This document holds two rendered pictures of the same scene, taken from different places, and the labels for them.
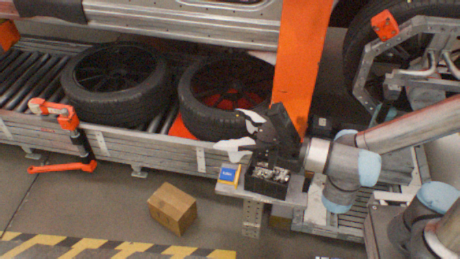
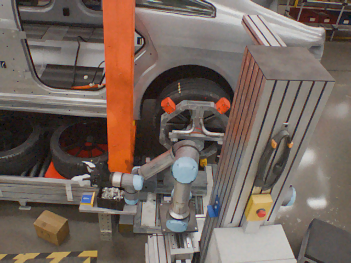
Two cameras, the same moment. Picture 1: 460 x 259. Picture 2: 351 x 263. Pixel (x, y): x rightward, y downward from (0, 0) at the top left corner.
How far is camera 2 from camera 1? 1.05 m
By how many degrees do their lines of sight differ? 14
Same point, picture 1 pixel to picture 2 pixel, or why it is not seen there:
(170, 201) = (50, 222)
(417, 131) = (157, 165)
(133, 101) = (18, 156)
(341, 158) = (126, 179)
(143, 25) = (24, 105)
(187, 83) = (56, 141)
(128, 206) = (18, 230)
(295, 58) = (117, 128)
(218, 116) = (79, 161)
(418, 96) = not seen: hidden behind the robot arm
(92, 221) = not seen: outside the picture
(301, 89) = (124, 144)
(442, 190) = not seen: hidden behind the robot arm
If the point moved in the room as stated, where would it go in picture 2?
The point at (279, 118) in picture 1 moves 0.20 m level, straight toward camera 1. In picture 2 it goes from (98, 165) to (92, 196)
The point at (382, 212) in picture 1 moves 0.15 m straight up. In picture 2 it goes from (164, 206) to (166, 190)
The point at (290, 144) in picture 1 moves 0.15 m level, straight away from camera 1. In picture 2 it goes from (105, 175) to (110, 155)
